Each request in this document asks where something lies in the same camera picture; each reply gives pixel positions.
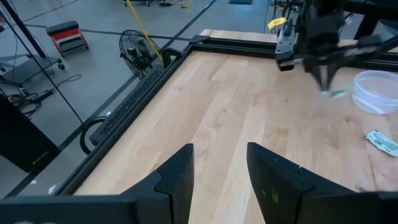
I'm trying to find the black power strip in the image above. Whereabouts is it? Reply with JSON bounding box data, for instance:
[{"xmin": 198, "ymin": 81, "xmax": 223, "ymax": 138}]
[{"xmin": 29, "ymin": 88, "xmax": 55, "ymax": 103}]

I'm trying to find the clear plastic bin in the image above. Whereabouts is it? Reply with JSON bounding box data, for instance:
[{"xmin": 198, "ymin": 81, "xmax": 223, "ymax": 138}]
[{"xmin": 351, "ymin": 70, "xmax": 398, "ymax": 116}]

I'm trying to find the black looped cable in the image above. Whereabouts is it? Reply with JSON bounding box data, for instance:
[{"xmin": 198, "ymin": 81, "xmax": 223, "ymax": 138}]
[{"xmin": 79, "ymin": 115, "xmax": 108, "ymax": 156}]

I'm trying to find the red black step stool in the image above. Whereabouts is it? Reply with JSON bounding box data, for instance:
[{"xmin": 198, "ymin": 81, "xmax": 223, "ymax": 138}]
[{"xmin": 45, "ymin": 20, "xmax": 90, "ymax": 57}]

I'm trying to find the yellow leaning pole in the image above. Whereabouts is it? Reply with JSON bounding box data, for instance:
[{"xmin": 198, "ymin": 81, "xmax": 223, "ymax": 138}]
[{"xmin": 125, "ymin": 0, "xmax": 164, "ymax": 63}]

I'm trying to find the black floor fan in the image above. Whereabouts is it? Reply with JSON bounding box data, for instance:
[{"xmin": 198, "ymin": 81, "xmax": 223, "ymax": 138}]
[{"xmin": 118, "ymin": 29, "xmax": 165, "ymax": 80}]

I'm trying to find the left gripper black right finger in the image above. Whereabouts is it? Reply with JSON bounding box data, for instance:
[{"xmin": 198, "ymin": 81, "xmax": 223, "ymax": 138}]
[{"xmin": 246, "ymin": 142, "xmax": 358, "ymax": 224}]

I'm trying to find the green white paper packet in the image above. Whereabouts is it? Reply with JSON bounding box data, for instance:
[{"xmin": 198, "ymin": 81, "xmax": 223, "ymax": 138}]
[
  {"xmin": 321, "ymin": 88, "xmax": 349, "ymax": 99},
  {"xmin": 364, "ymin": 129, "xmax": 398, "ymax": 157}
]

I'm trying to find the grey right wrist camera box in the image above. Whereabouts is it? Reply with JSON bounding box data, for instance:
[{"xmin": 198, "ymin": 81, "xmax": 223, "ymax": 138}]
[{"xmin": 274, "ymin": 17, "xmax": 297, "ymax": 72}]

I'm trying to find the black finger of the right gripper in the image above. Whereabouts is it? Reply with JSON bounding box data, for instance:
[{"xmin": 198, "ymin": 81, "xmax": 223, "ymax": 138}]
[
  {"xmin": 325, "ymin": 59, "xmax": 341, "ymax": 90},
  {"xmin": 304, "ymin": 62, "xmax": 326, "ymax": 90}
]

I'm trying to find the black slanted stand pole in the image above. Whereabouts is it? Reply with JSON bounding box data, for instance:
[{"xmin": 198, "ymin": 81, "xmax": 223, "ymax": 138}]
[{"xmin": 0, "ymin": 0, "xmax": 48, "ymax": 59}]

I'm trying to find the black cabinet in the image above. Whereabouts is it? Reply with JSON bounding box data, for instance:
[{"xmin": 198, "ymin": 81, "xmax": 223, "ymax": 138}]
[{"xmin": 0, "ymin": 93, "xmax": 62, "ymax": 174}]

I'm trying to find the yellow paper tag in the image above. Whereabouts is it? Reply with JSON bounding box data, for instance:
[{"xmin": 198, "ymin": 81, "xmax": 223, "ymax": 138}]
[{"xmin": 267, "ymin": 16, "xmax": 288, "ymax": 30}]

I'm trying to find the black perforated metal box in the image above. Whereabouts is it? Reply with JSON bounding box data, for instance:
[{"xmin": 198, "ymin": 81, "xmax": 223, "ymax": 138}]
[{"xmin": 89, "ymin": 66, "xmax": 166, "ymax": 147}]

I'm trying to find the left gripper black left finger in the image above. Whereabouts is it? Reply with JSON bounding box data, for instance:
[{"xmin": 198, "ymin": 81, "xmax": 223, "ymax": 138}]
[{"xmin": 121, "ymin": 143, "xmax": 195, "ymax": 224}]

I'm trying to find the grey wheeled cart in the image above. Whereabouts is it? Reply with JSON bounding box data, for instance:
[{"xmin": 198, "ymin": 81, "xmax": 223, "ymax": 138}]
[{"xmin": 0, "ymin": 54, "xmax": 67, "ymax": 88}]

